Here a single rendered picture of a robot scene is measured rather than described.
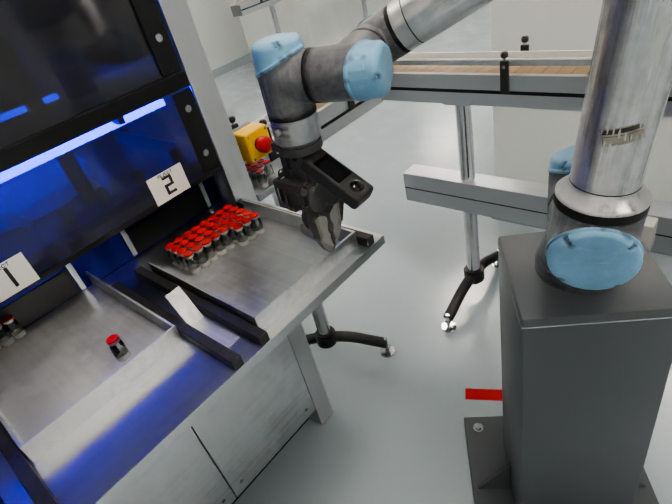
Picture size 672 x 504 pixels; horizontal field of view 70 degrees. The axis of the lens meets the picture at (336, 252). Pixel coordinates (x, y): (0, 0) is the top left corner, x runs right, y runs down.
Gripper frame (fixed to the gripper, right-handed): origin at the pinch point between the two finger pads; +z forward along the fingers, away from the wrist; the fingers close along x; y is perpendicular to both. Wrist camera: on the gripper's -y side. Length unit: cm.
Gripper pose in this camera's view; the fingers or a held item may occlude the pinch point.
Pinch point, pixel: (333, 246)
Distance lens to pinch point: 86.3
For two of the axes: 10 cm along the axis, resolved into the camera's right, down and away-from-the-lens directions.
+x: -6.3, 5.4, -5.6
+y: -7.5, -2.5, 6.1
